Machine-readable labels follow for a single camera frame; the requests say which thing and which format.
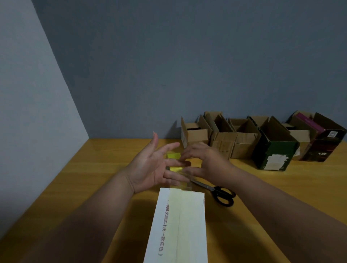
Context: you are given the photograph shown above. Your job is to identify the pink and black carton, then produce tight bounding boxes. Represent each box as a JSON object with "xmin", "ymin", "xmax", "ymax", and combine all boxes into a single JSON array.
[{"xmin": 287, "ymin": 110, "xmax": 347, "ymax": 163}]

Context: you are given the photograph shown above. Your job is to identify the small brown cardboard box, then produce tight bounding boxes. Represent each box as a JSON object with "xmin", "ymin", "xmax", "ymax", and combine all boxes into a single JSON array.
[{"xmin": 282, "ymin": 123, "xmax": 311, "ymax": 161}]

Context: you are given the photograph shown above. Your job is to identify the plain brown carton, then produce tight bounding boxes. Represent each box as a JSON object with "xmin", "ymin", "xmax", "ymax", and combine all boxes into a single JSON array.
[{"xmin": 204, "ymin": 111, "xmax": 239, "ymax": 160}]

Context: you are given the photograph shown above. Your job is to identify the person's left forearm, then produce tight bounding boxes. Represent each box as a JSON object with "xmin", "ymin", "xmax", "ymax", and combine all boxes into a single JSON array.
[{"xmin": 21, "ymin": 173, "xmax": 135, "ymax": 263}]

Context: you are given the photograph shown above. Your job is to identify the person's right hand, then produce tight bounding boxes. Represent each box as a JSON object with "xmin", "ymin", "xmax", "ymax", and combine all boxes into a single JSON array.
[{"xmin": 179, "ymin": 142, "xmax": 239, "ymax": 187}]

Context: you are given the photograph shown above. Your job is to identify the person's right forearm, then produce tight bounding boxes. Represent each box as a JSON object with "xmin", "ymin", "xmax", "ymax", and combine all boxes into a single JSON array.
[{"xmin": 226, "ymin": 168, "xmax": 347, "ymax": 263}]

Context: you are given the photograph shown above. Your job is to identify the black box white label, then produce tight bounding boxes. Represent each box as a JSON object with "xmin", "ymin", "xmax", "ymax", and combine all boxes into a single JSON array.
[{"xmin": 143, "ymin": 187, "xmax": 209, "ymax": 263}]

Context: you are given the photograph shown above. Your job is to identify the person's left hand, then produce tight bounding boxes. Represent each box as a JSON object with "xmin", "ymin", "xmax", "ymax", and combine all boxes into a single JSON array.
[{"xmin": 122, "ymin": 132, "xmax": 192, "ymax": 194}]

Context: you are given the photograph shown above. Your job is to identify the black scissors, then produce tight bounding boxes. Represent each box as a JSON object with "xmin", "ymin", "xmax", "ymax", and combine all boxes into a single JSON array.
[{"xmin": 191, "ymin": 179, "xmax": 236, "ymax": 208}]

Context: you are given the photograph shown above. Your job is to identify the green box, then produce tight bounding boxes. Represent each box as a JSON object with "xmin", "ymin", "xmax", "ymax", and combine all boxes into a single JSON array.
[{"xmin": 247, "ymin": 116, "xmax": 301, "ymax": 172}]

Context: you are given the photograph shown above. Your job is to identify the yellow tape roll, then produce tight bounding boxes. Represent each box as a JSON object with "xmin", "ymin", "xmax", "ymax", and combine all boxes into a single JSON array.
[{"xmin": 166, "ymin": 152, "xmax": 193, "ymax": 190}]

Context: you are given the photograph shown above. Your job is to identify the brown carton with label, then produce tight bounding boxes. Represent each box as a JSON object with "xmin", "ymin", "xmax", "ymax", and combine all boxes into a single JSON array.
[{"xmin": 227, "ymin": 118, "xmax": 262, "ymax": 160}]

